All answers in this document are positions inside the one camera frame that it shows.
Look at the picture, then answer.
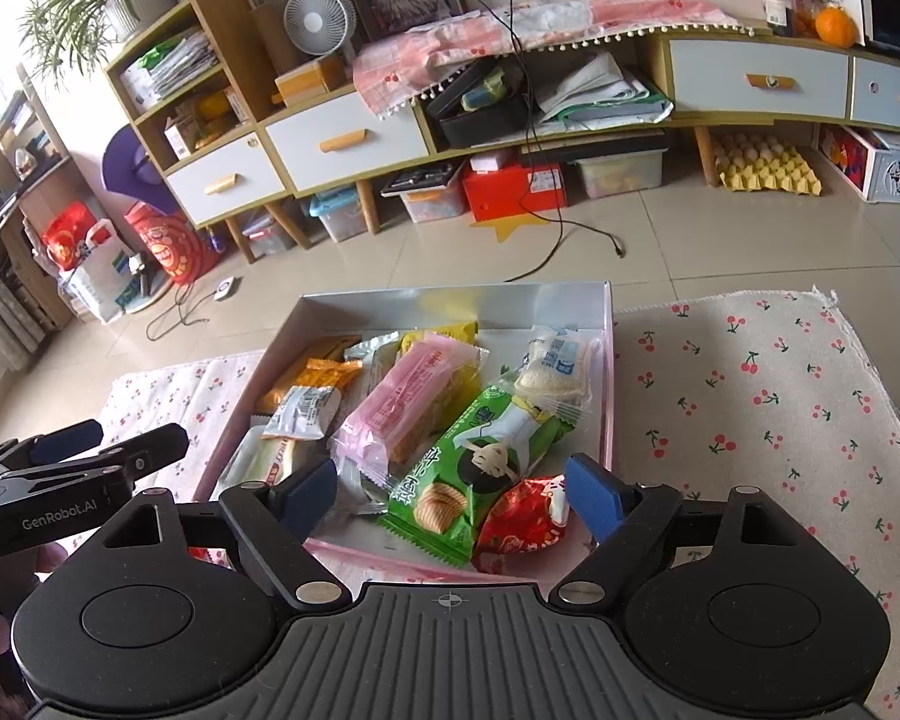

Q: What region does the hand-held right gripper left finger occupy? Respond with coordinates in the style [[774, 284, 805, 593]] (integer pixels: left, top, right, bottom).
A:
[[101, 456, 340, 612]]

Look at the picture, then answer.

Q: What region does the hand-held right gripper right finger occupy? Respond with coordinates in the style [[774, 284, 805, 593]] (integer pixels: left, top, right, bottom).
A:
[[547, 452, 811, 608]]

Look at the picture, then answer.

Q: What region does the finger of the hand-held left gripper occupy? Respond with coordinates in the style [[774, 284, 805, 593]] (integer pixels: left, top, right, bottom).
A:
[[4, 422, 191, 497], [0, 420, 106, 478]]

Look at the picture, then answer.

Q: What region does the small white chocolate packet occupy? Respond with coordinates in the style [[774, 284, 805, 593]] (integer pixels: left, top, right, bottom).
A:
[[261, 386, 344, 442]]

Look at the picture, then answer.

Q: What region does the red snack packet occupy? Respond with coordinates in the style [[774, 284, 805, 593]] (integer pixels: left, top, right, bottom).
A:
[[471, 474, 572, 575]]

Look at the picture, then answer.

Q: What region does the orange snack packet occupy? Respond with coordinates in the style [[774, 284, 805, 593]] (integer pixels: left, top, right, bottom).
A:
[[259, 356, 365, 419]]

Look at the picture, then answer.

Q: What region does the pink snack packet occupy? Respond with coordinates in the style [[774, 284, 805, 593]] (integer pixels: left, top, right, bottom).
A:
[[328, 336, 492, 494]]

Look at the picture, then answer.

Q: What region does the yellow snack packet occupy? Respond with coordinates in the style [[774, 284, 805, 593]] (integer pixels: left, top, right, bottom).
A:
[[397, 322, 481, 362]]

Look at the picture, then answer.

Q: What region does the pink box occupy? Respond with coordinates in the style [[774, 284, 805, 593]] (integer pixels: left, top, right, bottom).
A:
[[191, 281, 616, 587]]

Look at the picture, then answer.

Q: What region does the white blue snack packet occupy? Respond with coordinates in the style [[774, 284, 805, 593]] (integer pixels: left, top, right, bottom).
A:
[[511, 326, 602, 421]]

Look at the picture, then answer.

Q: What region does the silver green snack packet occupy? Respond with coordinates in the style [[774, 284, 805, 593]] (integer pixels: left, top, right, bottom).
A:
[[343, 331, 402, 392]]

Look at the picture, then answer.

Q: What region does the white printed bag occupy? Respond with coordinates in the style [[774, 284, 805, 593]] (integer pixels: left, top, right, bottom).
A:
[[66, 219, 148, 323]]

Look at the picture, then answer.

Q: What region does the cherry print tablecloth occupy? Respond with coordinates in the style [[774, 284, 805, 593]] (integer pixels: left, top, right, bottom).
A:
[[75, 286, 900, 720]]

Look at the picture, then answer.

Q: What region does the red gift bag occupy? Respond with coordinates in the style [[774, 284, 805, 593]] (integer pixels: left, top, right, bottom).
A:
[[43, 202, 100, 272]]

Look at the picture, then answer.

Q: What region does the red printed bag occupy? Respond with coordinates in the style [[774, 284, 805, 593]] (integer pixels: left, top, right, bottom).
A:
[[124, 202, 223, 286]]

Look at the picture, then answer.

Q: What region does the clear plastic storage bin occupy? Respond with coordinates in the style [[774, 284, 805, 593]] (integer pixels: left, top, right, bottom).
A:
[[382, 178, 471, 224], [570, 144, 665, 200], [238, 214, 298, 257]]

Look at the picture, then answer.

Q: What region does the dark wooden desk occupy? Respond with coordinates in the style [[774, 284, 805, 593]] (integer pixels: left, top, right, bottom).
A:
[[0, 64, 77, 370]]

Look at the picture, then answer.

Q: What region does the clear bin with blue lid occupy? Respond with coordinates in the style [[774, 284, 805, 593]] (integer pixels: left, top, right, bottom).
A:
[[309, 191, 370, 243]]

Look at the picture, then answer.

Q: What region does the yellow star mat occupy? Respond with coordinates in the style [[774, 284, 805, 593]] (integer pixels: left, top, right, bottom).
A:
[[471, 210, 565, 245]]

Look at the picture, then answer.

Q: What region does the white drawer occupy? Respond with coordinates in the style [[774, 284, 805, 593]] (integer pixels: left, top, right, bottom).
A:
[[667, 37, 850, 119], [851, 56, 900, 137], [166, 136, 286, 226], [264, 94, 428, 192]]

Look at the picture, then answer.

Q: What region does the purple round object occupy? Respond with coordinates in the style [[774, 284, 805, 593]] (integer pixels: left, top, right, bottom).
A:
[[101, 124, 186, 216]]

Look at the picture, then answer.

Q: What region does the red box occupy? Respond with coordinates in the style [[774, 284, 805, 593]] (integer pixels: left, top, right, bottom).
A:
[[461, 161, 571, 224]]

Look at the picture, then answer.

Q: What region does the wooden shelf cabinet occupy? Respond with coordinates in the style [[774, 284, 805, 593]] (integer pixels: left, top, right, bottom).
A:
[[103, 0, 430, 265]]

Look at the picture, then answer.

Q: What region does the black tray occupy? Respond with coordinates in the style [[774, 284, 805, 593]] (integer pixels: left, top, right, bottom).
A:
[[381, 161, 467, 197]]

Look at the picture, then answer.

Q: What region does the yellow item on shelf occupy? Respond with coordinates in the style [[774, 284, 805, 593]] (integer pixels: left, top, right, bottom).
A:
[[193, 90, 235, 145]]

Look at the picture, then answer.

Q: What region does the yellow egg tray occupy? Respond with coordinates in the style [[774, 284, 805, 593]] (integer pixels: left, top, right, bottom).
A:
[[709, 131, 824, 198]]

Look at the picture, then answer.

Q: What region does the stack of papers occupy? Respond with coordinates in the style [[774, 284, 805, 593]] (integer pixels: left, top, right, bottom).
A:
[[120, 30, 220, 110]]

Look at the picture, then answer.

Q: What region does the wooden television cabinet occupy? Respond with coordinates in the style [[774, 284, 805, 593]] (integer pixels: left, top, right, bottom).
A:
[[412, 19, 900, 188]]

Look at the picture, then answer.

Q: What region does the black storage box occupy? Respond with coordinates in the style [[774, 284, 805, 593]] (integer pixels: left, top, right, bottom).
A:
[[426, 56, 533, 151]]

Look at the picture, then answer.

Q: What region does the pile of papers and bags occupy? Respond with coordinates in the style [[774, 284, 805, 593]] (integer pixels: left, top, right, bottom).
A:
[[532, 49, 676, 128]]

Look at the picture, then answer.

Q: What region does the flat orange box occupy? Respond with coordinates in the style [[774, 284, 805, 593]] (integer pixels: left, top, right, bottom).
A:
[[274, 56, 347, 104]]

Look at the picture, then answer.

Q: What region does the brown paper bag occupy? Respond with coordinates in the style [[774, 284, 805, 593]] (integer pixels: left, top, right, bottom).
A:
[[251, 0, 310, 77]]

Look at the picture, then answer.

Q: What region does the white printed carton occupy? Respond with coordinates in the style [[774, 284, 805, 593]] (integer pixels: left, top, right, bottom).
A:
[[816, 124, 900, 203]]

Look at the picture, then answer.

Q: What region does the small white desk fan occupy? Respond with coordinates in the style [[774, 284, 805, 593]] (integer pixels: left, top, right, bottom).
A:
[[283, 0, 358, 59]]

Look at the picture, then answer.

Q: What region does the pink cherry print cloth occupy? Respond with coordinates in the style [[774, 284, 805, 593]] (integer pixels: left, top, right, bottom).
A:
[[352, 0, 752, 121]]

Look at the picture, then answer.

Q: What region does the glass jar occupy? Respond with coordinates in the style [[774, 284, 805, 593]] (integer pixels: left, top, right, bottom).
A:
[[763, 0, 815, 35]]

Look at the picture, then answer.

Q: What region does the orange fruit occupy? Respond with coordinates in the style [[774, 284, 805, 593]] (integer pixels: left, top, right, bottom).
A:
[[816, 6, 858, 47]]

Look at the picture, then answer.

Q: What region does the black cable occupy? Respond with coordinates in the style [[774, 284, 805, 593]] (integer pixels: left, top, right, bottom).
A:
[[469, 0, 625, 284]]

